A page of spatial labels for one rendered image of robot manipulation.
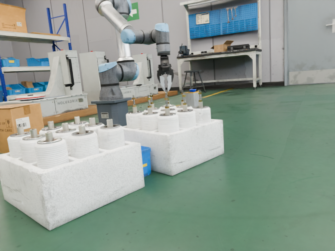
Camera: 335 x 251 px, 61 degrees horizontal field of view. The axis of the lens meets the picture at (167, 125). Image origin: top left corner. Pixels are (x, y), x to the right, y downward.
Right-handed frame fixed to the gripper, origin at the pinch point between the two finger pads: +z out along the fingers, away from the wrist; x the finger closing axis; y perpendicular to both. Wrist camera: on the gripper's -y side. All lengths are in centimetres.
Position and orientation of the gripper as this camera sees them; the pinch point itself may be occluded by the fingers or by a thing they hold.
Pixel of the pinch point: (166, 89)
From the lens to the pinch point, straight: 159.7
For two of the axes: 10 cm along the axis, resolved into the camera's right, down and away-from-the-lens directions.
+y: -0.2, -1.8, 9.8
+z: 0.8, 9.8, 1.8
